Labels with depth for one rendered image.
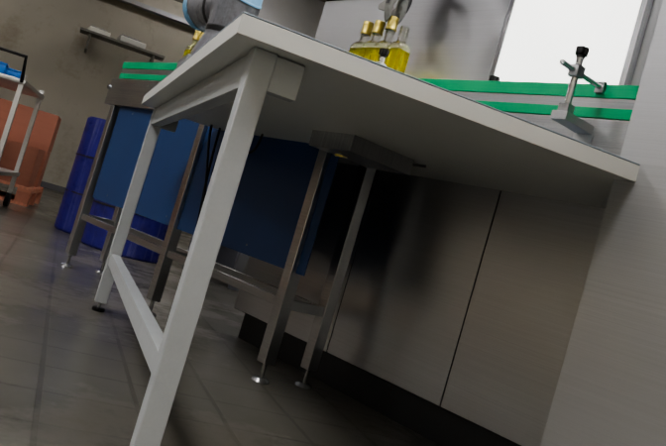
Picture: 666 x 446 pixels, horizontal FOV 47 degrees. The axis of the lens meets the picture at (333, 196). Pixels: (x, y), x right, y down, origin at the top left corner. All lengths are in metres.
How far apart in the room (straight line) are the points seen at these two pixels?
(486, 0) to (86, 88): 9.52
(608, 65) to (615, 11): 0.15
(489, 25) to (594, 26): 0.35
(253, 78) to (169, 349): 0.44
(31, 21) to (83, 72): 0.97
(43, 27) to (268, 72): 10.47
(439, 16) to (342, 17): 0.54
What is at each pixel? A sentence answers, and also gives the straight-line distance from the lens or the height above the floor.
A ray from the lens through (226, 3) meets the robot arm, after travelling 1.98.
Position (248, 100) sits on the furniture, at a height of 0.63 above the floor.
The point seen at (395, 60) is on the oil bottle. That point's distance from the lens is 2.36.
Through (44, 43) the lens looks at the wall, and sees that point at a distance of 11.63.
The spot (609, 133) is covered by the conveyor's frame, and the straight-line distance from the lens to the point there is 1.79.
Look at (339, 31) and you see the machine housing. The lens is 2.92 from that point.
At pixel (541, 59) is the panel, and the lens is 2.20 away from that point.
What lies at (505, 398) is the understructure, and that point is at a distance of 2.06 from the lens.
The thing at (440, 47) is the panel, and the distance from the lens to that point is 2.46.
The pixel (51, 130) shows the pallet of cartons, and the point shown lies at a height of 0.67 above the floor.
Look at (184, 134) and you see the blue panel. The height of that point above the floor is 0.68.
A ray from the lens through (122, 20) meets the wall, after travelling 11.71.
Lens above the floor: 0.46
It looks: 3 degrees up
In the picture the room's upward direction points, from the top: 16 degrees clockwise
